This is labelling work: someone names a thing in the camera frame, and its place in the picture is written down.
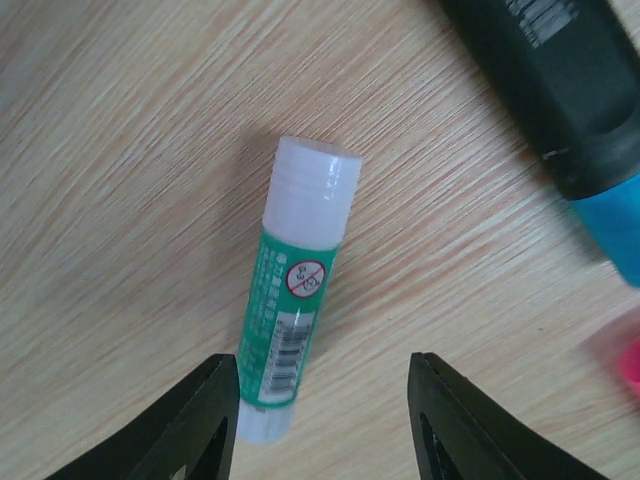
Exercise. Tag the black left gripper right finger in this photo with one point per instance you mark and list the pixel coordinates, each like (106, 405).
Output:
(459, 432)

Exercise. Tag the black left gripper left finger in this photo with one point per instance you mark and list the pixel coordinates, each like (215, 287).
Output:
(188, 433)

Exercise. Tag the pink highlighter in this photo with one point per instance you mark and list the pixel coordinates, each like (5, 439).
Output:
(616, 349)

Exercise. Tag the green glue stick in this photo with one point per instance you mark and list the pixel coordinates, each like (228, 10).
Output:
(312, 187)

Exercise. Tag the blue highlighter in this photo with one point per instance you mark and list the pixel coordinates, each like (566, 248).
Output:
(568, 74)

